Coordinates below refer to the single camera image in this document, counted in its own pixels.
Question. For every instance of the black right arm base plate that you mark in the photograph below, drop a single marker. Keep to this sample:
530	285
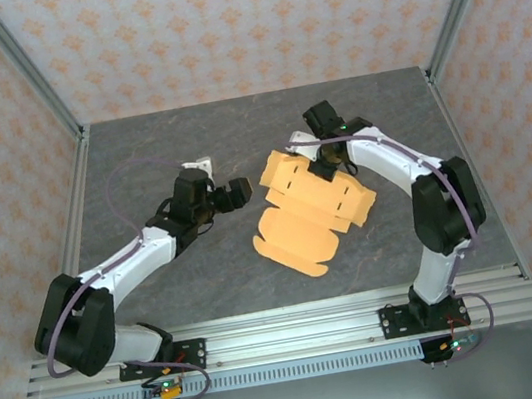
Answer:
396	320

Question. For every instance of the aluminium table edge rail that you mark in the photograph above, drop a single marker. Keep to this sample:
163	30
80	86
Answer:
289	311

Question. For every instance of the aluminium table side rail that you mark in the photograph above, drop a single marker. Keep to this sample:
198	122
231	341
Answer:
79	188
459	138

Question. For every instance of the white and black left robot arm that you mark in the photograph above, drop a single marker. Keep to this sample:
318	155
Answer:
125	267

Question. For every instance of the orange paper box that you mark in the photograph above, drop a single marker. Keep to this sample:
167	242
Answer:
300	224

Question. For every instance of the wide aluminium base rail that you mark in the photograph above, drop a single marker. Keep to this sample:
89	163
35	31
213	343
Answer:
293	339

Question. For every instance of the aluminium frame post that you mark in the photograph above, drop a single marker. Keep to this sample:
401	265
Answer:
28	70
462	1

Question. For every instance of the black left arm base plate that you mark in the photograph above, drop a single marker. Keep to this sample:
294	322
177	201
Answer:
194	352

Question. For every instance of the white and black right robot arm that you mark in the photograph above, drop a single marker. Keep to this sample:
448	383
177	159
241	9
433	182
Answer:
440	278

